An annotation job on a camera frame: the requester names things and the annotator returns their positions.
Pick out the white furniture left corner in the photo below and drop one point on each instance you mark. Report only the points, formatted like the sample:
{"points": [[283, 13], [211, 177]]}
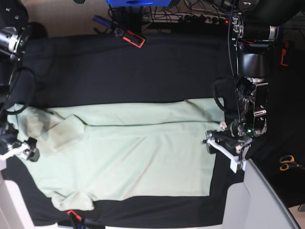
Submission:
{"points": [[25, 207]]}

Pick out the red black clamp top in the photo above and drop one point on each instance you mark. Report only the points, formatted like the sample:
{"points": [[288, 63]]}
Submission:
{"points": [[129, 37]]}

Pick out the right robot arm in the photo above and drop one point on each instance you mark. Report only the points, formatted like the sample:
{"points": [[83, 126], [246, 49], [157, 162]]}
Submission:
{"points": [[14, 34]]}

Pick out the black table cloth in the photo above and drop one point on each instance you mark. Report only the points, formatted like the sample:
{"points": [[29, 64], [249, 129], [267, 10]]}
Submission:
{"points": [[101, 69]]}

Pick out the red clamp edge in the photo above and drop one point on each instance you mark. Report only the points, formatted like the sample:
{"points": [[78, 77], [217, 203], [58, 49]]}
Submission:
{"points": [[74, 216], [286, 53]]}

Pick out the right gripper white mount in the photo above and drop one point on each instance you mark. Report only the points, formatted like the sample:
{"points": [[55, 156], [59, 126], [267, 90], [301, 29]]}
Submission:
{"points": [[10, 146]]}

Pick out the light green T-shirt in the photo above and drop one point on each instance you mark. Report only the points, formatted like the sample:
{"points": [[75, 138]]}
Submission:
{"points": [[118, 151]]}

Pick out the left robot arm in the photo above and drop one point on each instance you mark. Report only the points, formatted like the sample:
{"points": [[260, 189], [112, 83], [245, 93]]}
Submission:
{"points": [[253, 28]]}

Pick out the red clamp bottom edge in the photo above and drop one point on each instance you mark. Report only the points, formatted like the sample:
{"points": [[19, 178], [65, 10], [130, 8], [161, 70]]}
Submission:
{"points": [[74, 216]]}

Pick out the blue handled tool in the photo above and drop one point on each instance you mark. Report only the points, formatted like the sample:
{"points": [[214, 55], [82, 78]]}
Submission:
{"points": [[103, 21]]}

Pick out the grey white chair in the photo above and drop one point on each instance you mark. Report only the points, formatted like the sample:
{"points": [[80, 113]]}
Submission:
{"points": [[254, 204]]}

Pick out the blue box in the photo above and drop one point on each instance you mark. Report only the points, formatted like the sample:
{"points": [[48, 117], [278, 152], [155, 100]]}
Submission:
{"points": [[146, 3]]}

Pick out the orange handled scissors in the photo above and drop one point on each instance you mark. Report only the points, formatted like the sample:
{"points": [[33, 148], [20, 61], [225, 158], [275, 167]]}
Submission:
{"points": [[288, 162]]}

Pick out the red clamp right edge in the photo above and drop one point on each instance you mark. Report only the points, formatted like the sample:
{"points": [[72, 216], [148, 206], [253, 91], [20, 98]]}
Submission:
{"points": [[286, 53]]}

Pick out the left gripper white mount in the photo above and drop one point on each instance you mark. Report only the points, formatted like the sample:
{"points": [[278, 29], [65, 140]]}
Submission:
{"points": [[230, 140]]}

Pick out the white power strip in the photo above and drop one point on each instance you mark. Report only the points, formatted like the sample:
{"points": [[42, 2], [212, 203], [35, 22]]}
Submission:
{"points": [[201, 18]]}

